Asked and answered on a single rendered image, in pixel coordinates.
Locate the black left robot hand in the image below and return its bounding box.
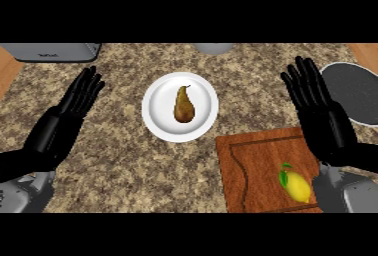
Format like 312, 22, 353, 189
0, 65, 107, 184

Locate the brown wooden cutting board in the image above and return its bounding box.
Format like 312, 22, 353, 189
214, 126, 325, 214

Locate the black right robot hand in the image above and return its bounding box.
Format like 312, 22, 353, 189
279, 55, 378, 174

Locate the yellow lemon with green leaf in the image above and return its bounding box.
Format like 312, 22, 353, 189
278, 162, 313, 204

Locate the brown pear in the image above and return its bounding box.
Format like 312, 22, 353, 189
173, 85, 197, 124

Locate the pale grey round object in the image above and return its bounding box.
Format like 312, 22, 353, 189
194, 43, 237, 56

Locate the grey toaster appliance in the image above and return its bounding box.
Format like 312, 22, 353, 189
3, 43, 104, 64

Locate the dark grey pan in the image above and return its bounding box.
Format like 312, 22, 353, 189
319, 61, 378, 127

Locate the white round plate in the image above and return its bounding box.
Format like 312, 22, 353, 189
142, 71, 220, 143

